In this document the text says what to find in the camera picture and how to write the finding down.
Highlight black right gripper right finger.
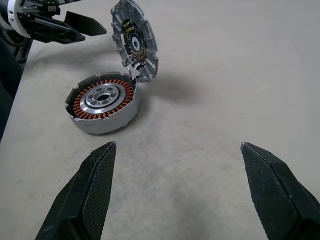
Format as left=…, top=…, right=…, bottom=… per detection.
left=240, top=141, right=320, bottom=240

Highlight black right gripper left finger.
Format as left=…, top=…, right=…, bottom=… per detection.
left=34, top=141, right=117, bottom=240

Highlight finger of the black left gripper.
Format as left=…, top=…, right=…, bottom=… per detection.
left=63, top=10, right=108, bottom=37
left=24, top=17, right=86, bottom=46

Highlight grey motor base copper windings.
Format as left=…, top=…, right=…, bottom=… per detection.
left=64, top=71, right=140, bottom=136

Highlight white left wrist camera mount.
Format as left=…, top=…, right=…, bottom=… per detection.
left=6, top=0, right=83, bottom=39

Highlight grey motor cover circuit board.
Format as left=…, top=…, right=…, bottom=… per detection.
left=109, top=0, right=160, bottom=83

